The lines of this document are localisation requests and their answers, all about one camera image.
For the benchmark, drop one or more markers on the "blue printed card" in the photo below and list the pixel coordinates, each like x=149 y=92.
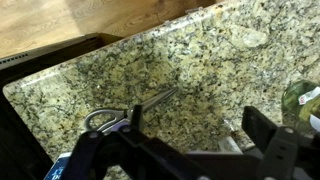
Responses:
x=58 y=168

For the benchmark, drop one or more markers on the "green glass bottle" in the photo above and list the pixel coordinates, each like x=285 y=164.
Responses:
x=296 y=100

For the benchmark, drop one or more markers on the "small silver metal object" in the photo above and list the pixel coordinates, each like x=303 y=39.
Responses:
x=229 y=144

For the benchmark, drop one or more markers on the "silver metal scissors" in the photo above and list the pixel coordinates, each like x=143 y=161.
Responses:
x=156 y=100

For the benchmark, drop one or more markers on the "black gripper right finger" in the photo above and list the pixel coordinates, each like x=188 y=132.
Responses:
x=283 y=150

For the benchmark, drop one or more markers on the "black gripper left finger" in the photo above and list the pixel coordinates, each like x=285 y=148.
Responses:
x=110 y=156

